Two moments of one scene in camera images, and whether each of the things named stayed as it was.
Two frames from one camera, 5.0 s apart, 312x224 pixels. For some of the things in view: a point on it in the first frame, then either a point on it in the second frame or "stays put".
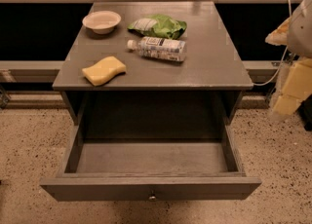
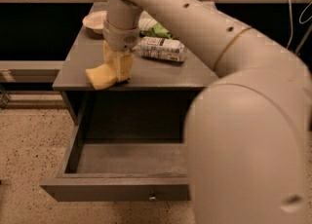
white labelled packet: x=159 y=48 stays put
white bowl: x=101 y=21 stays put
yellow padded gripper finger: x=280 y=35 -> x=111 y=57
